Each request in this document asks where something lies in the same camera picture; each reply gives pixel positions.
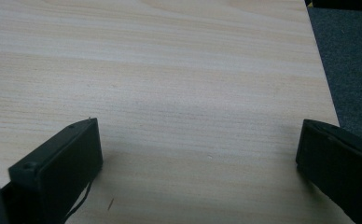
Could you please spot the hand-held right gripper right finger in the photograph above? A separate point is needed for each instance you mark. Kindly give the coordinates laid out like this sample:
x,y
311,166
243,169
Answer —
x,y
341,165

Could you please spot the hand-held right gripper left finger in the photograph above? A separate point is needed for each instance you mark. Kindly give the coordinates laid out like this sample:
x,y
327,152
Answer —
x,y
61,168

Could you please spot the black flat object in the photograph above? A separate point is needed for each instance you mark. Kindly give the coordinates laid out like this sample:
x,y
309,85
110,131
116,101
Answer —
x,y
341,4

